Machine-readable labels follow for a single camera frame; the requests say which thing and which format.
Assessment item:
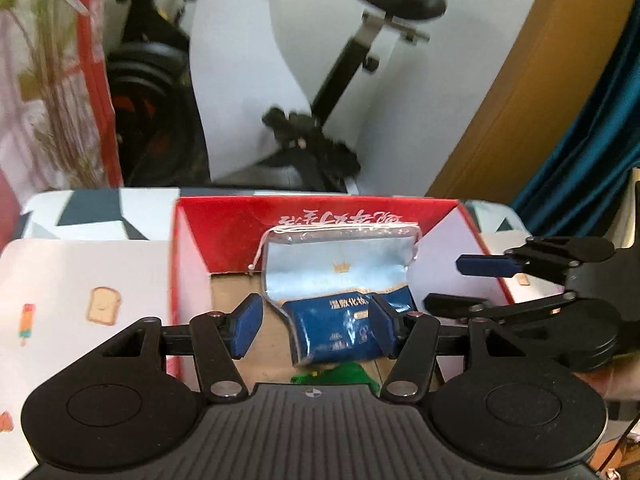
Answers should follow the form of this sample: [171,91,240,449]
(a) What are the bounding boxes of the tall artificial plant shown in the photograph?
[0,0,107,187]

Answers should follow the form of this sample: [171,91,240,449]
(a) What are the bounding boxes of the black exercise bike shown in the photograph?
[107,0,448,194]

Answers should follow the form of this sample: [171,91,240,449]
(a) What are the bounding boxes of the white paper sheet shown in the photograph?
[190,0,321,184]

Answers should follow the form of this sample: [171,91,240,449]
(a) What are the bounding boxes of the red cardboard box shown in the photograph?
[169,195,531,396]

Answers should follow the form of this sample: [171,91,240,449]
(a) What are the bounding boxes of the blue and silver packet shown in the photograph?
[257,224,423,367]

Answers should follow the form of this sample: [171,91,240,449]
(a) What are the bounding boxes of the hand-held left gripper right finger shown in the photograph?
[371,294,544,404]

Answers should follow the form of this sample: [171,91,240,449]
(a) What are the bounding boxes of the wooden door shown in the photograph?
[425,0,637,207]

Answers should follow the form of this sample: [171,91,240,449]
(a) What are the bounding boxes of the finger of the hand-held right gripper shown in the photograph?
[424,291,597,322]
[456,236,617,287]

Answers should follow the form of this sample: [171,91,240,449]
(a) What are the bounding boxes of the printed tablecloth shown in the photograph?
[0,187,581,461]

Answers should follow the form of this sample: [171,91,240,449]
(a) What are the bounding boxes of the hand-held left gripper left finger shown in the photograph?
[95,294,264,404]

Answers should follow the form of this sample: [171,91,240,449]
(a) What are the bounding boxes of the teal curtain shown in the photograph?
[510,5,640,242]

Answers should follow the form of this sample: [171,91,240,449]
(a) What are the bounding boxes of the green soft item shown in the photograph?
[291,360,384,396]

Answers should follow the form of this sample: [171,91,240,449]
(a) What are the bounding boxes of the red and white banner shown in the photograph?
[74,0,124,187]

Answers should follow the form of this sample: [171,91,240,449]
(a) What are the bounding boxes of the pink printed backdrop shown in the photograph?
[0,5,107,237]

